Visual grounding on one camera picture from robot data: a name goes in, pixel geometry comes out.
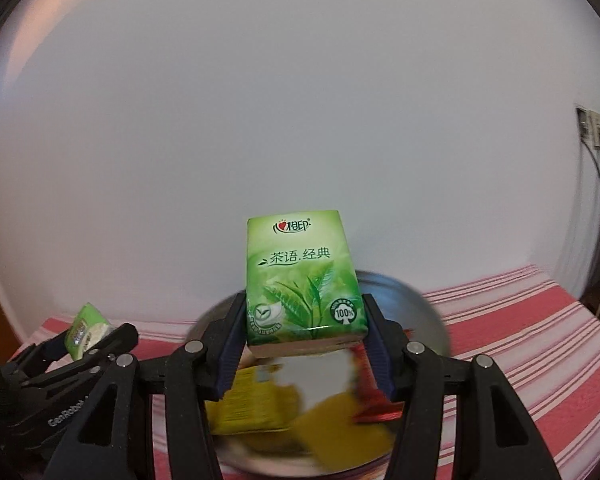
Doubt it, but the yellow green scrub sponge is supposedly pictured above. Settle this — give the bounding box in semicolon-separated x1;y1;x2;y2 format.
290;392;394;472

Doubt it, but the red snack packet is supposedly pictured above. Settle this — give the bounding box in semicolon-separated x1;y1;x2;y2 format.
350;344;403;425

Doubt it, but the wall power socket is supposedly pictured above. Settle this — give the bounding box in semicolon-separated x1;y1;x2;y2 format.
576;106;600;151

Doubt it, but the yellow snack packet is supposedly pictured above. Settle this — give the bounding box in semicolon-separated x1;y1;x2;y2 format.
206;364;302;436

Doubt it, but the round metal cookie tin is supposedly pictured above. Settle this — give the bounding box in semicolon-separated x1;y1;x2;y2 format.
215;271;451;479

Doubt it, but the red white striped cloth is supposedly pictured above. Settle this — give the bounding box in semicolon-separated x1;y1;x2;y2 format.
9;263;600;480

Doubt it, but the green tea tissue pack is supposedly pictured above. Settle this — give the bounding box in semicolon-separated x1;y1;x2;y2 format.
246;210;368;359

